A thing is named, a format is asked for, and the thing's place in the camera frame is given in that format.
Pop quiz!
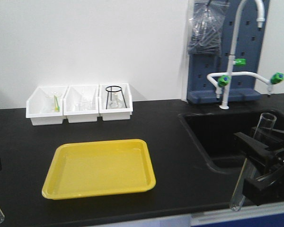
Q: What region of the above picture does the white lab faucet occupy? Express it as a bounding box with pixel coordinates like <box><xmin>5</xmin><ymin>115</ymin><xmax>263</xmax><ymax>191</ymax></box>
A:
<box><xmin>206</xmin><ymin>0</ymin><xmax>284</xmax><ymax>110</ymax></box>

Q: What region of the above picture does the clear glass test tube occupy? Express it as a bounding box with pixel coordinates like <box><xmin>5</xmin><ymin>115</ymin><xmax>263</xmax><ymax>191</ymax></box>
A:
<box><xmin>229</xmin><ymin>112</ymin><xmax>277</xmax><ymax>212</ymax></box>

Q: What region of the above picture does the green yellow plastic tool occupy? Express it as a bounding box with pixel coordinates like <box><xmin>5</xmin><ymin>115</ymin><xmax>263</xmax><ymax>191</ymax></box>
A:
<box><xmin>54</xmin><ymin>95</ymin><xmax>60</xmax><ymax>112</ymax></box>

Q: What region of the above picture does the yellow plastic tray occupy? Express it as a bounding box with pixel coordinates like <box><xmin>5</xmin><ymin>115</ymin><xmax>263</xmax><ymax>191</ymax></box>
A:
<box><xmin>42</xmin><ymin>139</ymin><xmax>156</xmax><ymax>200</ymax></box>

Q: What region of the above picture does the black wire tripod stand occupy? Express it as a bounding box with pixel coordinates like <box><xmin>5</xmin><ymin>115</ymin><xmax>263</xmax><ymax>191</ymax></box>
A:
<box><xmin>106</xmin><ymin>85</ymin><xmax>127</xmax><ymax>109</ymax></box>

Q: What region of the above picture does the white bin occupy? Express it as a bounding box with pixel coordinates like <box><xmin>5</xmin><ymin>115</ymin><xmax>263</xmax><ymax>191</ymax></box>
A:
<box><xmin>63</xmin><ymin>85</ymin><xmax>99</xmax><ymax>123</ymax></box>
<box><xmin>98</xmin><ymin>83</ymin><xmax>133</xmax><ymax>121</ymax></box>
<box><xmin>26</xmin><ymin>86</ymin><xmax>68</xmax><ymax>126</ymax></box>

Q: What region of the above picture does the black lab sink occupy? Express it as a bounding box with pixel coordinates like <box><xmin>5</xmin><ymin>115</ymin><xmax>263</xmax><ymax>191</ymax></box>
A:
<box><xmin>179</xmin><ymin>109</ymin><xmax>284</xmax><ymax>175</ymax></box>

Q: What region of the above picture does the clear glass flask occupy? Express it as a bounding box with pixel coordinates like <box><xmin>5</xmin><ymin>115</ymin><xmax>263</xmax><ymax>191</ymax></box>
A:
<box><xmin>108</xmin><ymin>93</ymin><xmax>124</xmax><ymax>109</ymax></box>

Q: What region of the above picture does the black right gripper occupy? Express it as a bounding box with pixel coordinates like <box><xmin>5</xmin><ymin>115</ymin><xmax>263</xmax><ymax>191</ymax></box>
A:
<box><xmin>234</xmin><ymin>128</ymin><xmax>284</xmax><ymax>206</ymax></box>

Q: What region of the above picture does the plastic bag of pegs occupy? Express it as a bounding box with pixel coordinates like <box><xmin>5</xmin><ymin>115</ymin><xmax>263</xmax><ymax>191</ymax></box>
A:
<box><xmin>187</xmin><ymin>0</ymin><xmax>230</xmax><ymax>57</ymax></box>

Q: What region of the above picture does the blue pegboard drying rack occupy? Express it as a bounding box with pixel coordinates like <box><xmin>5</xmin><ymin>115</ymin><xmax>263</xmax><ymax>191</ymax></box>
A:
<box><xmin>186</xmin><ymin>0</ymin><xmax>265</xmax><ymax>104</ymax></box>

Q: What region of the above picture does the white bin middle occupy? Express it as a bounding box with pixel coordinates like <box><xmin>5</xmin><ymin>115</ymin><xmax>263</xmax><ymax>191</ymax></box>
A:
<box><xmin>63</xmin><ymin>85</ymin><xmax>99</xmax><ymax>123</ymax></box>

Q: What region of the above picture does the white bin left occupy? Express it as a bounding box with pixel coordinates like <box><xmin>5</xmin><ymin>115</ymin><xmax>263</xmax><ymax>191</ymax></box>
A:
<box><xmin>26</xmin><ymin>86</ymin><xmax>68</xmax><ymax>126</ymax></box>

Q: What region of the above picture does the white bin right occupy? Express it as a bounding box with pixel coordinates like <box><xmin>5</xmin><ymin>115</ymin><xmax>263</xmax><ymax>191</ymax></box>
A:
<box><xmin>98</xmin><ymin>83</ymin><xmax>133</xmax><ymax>121</ymax></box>

